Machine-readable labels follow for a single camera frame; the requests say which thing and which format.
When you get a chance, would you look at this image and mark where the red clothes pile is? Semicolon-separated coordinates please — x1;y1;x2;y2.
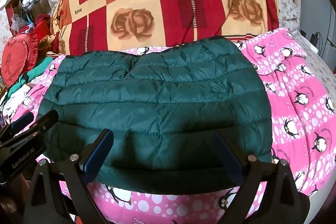
34;14;59;56

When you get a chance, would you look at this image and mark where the green and white garment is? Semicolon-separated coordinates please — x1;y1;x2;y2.
1;57;54;124

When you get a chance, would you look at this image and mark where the rose patterned folded quilt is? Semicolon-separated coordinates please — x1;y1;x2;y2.
51;0;279;55

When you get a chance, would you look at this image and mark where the black thin cable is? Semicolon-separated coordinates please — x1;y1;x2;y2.
180;0;237;47

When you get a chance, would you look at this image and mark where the dark green puffer jacket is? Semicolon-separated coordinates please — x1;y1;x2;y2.
38;37;272;194

